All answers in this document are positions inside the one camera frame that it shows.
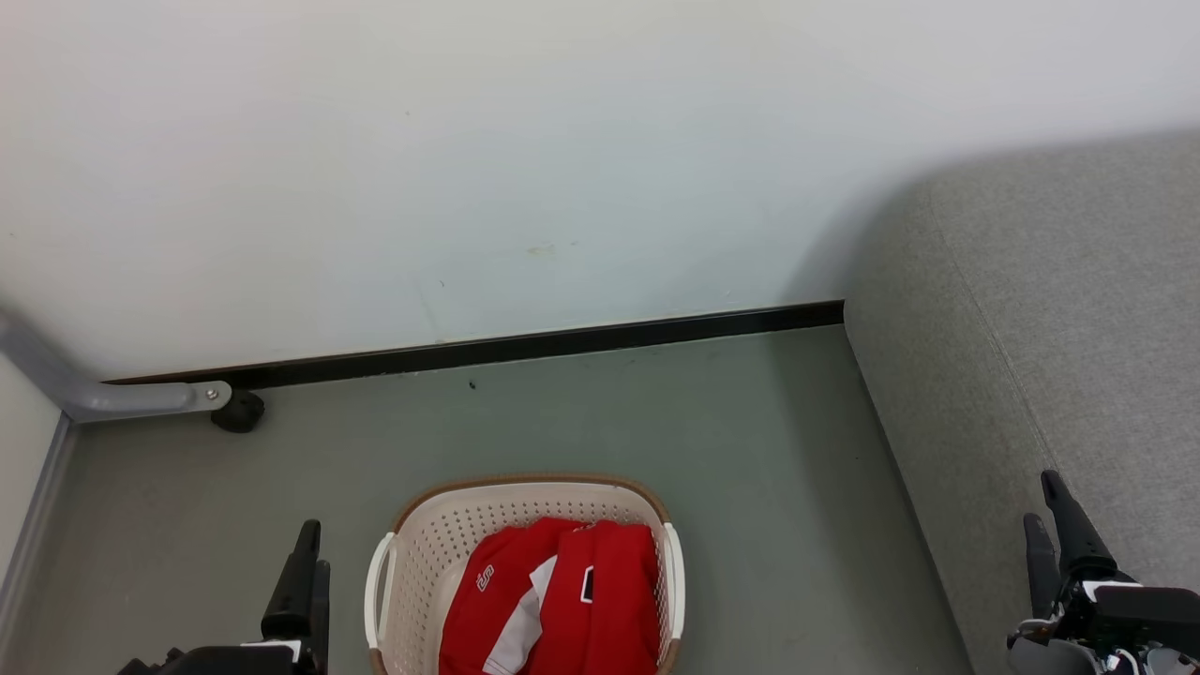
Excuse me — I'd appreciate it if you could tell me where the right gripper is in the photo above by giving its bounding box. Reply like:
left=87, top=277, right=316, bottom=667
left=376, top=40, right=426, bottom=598
left=1007, top=471, right=1200, bottom=675

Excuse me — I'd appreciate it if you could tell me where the grey fabric sofa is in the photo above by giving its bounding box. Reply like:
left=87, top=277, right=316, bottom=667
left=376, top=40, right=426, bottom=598
left=843, top=127, right=1200, bottom=675

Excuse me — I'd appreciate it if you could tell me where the black baseboard strip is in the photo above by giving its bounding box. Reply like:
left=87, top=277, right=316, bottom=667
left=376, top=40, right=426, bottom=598
left=103, top=300, right=846, bottom=388

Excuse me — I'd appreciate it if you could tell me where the grey floor trim strip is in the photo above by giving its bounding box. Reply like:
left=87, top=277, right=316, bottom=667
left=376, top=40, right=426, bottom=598
left=0, top=415, right=78, bottom=638

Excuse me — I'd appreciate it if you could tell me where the red and white garment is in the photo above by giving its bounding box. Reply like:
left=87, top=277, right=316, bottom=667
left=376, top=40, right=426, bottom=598
left=438, top=517, right=662, bottom=675

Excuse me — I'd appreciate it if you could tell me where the black round frame foot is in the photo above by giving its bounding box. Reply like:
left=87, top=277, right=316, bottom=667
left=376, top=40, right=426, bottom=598
left=210, top=390, right=266, bottom=434

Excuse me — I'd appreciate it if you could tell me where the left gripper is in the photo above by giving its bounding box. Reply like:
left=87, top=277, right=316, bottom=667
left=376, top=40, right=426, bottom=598
left=117, top=520, right=332, bottom=675

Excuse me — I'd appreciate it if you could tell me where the grey metal frame leg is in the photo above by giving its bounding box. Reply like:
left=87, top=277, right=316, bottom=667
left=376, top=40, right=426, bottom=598
left=0, top=307, right=233, bottom=425

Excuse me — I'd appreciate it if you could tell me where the cream perforated laundry basket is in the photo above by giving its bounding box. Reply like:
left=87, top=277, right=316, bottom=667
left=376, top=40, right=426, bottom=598
left=364, top=473, right=686, bottom=675

